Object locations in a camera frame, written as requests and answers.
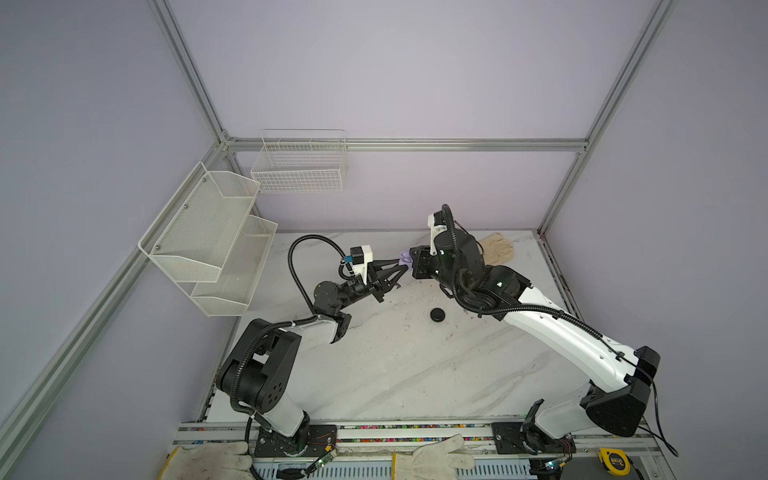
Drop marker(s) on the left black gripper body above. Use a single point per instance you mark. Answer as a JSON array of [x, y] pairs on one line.
[[373, 285]]

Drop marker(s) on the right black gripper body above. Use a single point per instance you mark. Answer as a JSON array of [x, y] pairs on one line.
[[423, 266]]

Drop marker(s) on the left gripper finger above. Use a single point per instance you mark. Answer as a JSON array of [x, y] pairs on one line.
[[386, 264], [391, 277]]

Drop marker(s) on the lilac round disc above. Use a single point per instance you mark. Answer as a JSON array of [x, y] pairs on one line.
[[406, 259]]

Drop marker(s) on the black earbud charging case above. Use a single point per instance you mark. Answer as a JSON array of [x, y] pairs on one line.
[[437, 315]]

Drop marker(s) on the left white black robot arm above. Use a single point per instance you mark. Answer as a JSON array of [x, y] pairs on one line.
[[256, 373]]

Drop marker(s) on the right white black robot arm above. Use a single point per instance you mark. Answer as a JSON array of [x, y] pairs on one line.
[[620, 382]]

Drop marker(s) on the beige work glove on table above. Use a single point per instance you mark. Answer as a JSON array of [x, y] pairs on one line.
[[497, 249]]

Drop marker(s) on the white mesh shelf lower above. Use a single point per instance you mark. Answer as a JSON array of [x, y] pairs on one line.
[[232, 294]]

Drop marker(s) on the white mesh shelf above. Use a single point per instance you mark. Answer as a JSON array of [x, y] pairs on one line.
[[192, 238], [232, 294]]

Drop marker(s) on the white glove front centre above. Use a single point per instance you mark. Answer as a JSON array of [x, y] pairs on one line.
[[440, 460]]

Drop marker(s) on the white glove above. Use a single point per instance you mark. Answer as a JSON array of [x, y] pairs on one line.
[[212, 461], [440, 460]]

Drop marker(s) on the white mesh shelf upper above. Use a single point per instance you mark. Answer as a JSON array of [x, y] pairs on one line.
[[192, 238]]

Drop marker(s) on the white glove front left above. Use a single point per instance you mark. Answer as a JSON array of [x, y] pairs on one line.
[[212, 461]]

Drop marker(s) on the yellow tape measure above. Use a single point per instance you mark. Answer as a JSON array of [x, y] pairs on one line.
[[614, 461]]

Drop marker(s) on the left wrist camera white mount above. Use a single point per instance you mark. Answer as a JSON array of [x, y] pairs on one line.
[[358, 261]]

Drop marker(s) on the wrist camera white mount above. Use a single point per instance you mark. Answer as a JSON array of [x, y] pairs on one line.
[[358, 261], [436, 224]]

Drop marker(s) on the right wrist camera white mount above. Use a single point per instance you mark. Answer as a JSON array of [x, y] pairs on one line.
[[436, 224]]

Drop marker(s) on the white wire basket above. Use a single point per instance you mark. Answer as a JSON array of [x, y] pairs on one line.
[[301, 161]]

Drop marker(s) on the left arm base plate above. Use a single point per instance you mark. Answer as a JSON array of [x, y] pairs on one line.
[[309, 441]]

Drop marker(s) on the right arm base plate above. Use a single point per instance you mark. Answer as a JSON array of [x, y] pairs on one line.
[[510, 438]]

